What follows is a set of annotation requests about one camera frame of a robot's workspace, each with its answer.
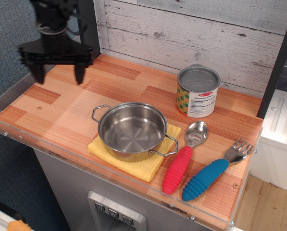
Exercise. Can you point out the blue handled metal fork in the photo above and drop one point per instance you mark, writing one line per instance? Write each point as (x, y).
(200, 182)

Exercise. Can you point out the orange cloth object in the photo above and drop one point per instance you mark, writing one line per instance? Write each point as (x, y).
(18, 225)

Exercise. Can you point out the grey toy kitchen cabinet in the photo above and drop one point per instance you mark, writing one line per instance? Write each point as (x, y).
(71, 185)

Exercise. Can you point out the white cabinet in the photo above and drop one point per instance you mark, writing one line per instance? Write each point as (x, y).
(269, 163)

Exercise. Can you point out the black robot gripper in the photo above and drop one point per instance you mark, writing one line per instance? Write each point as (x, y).
(54, 50)

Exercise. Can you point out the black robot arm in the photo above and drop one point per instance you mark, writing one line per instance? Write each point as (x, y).
(52, 16)

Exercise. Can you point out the yellow cloth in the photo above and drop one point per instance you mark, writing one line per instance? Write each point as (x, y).
(143, 170)

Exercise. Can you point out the toy food can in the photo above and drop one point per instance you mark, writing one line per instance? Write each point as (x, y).
(197, 91)

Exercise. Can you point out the dark grey right post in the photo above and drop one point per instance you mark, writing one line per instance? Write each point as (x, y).
(274, 78)

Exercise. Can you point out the silver dispenser panel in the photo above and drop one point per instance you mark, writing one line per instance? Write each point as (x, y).
(109, 215)

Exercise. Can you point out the red handled metal spoon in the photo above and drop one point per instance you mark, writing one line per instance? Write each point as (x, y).
(195, 135)

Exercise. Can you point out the stainless steel pot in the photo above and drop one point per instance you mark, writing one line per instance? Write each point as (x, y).
(134, 131)

